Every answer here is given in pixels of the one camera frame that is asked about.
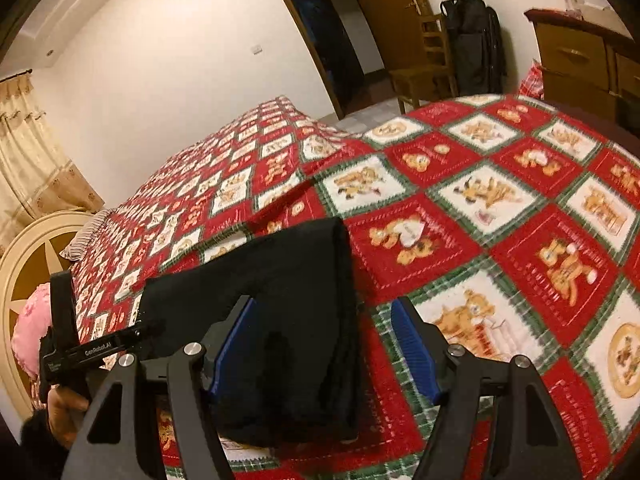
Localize person left hand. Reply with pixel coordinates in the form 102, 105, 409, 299
47, 386, 90, 450

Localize black folded stroller bag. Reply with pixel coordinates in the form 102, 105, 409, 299
440, 0, 506, 96

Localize brown wooden dresser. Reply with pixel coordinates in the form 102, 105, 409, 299
525, 9, 640, 134

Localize red plaid bag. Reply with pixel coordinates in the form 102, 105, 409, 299
518, 60, 544, 100

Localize red patchwork bear bedspread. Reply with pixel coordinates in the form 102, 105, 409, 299
73, 94, 639, 479

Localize cream wooden headboard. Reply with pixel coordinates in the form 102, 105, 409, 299
0, 211, 92, 436

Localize striped grey pillow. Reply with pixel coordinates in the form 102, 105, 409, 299
60, 209, 114, 262

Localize pink fluffy pillow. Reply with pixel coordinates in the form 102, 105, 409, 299
11, 283, 51, 380

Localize wooden chair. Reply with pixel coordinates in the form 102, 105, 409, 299
390, 13, 460, 114

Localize beige patterned curtain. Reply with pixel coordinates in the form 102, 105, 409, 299
0, 74, 104, 249

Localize black pants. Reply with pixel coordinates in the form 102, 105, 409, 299
138, 218, 361, 448

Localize brown wooden door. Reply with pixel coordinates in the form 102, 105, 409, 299
357, 0, 433, 70

